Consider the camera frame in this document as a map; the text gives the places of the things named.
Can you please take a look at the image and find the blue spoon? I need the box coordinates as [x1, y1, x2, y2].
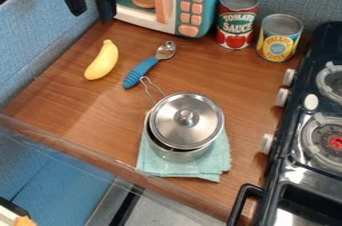
[121, 40, 178, 90]

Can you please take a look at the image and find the silver lid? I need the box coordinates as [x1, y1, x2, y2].
[146, 92, 226, 151]

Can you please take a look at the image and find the yellow toy banana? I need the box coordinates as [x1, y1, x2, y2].
[82, 39, 121, 81]

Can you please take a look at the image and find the red tomato sauce can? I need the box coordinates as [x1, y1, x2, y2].
[215, 0, 261, 51]

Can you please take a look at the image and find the silver pot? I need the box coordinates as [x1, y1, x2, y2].
[138, 75, 225, 164]

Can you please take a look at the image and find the yellow pineapple can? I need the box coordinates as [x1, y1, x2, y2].
[255, 13, 305, 63]

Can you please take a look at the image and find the green cloth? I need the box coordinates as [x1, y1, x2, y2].
[134, 112, 234, 183]

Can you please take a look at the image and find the toy stove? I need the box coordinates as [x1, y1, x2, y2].
[225, 20, 342, 226]

